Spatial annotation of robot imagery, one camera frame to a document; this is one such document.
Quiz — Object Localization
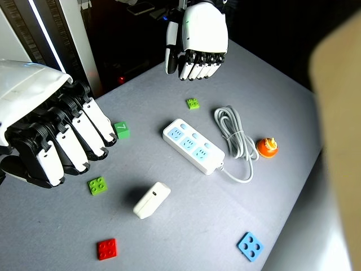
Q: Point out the blue four-hole block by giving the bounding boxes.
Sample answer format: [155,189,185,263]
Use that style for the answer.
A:
[237,231,265,263]

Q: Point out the lime green stud brick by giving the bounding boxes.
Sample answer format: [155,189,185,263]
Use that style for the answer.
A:
[87,176,109,196]

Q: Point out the smartphone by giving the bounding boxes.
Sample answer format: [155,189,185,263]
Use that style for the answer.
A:
[126,1,156,16]

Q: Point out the white frame post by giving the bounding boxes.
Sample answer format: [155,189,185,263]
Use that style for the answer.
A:
[58,0,104,98]

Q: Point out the beige blurred panel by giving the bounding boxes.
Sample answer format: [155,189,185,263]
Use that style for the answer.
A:
[309,11,361,271]

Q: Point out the green cube with seven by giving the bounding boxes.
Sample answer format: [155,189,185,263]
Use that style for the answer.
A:
[112,121,131,141]

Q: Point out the red stud brick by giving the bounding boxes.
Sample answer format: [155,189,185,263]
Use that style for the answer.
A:
[96,238,118,261]

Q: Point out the grey table cloth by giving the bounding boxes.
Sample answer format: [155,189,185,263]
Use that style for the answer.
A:
[0,38,324,271]

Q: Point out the white LED light strip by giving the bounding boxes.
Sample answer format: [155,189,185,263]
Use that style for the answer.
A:
[27,0,67,75]

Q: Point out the white charger adapter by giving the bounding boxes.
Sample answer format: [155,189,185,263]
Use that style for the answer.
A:
[133,181,172,220]

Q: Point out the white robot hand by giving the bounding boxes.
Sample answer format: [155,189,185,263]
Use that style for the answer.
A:
[164,2,229,82]
[0,58,118,189]

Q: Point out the grey coiled power cable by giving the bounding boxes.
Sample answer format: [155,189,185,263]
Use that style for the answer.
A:
[213,106,259,183]

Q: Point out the orange toy cake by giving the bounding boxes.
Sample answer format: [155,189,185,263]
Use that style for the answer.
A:
[256,137,280,159]

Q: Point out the white power strip blue sockets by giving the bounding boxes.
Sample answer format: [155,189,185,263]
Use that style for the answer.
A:
[162,117,226,176]

